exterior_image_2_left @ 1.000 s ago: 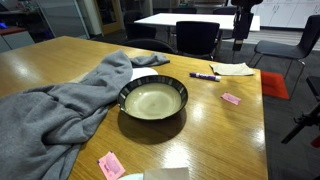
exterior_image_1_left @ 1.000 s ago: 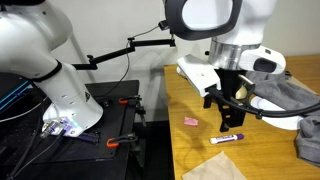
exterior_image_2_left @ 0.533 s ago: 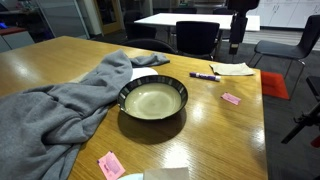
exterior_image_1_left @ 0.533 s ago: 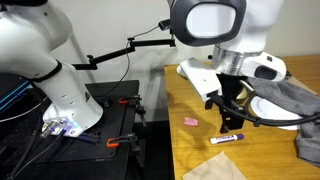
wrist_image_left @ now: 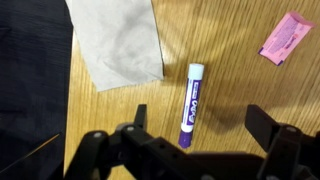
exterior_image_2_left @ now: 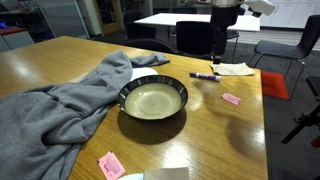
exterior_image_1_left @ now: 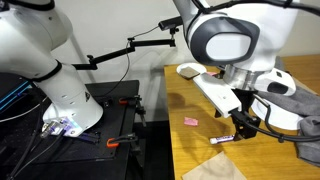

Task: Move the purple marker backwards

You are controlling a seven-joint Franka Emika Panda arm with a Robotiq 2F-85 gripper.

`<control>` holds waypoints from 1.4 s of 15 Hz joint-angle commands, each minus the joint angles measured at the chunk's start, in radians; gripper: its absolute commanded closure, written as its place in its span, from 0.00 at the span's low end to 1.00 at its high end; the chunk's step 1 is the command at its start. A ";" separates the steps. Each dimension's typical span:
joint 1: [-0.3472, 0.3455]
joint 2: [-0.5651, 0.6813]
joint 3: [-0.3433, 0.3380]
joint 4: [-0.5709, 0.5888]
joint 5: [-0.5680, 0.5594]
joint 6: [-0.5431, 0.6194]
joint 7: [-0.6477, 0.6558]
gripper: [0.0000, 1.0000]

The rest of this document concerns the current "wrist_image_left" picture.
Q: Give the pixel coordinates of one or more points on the pink paper packet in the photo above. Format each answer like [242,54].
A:
[285,38]

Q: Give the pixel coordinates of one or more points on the purple marker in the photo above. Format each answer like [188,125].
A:
[191,103]

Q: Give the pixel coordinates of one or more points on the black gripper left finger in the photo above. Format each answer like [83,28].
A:
[140,150]

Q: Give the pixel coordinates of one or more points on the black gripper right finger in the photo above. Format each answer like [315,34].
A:
[283,146]

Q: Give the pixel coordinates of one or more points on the beige napkin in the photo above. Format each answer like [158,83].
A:
[116,43]

